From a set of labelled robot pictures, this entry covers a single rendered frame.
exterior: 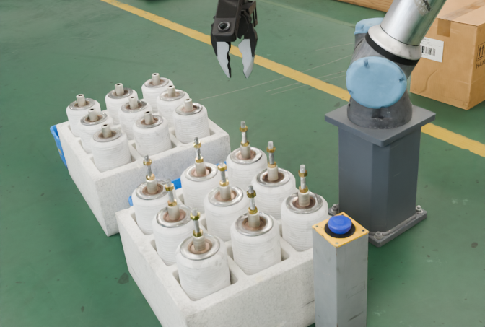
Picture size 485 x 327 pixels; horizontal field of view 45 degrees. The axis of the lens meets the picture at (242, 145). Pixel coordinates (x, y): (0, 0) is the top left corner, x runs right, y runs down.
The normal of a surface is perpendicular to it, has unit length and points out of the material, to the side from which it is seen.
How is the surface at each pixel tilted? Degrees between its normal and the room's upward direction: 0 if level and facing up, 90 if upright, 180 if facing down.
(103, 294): 0
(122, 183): 90
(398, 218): 90
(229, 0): 33
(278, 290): 90
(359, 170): 90
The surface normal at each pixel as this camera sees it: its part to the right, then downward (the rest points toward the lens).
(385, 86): -0.30, 0.59
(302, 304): 0.49, 0.39
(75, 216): -0.09, -0.87
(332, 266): -0.86, 0.31
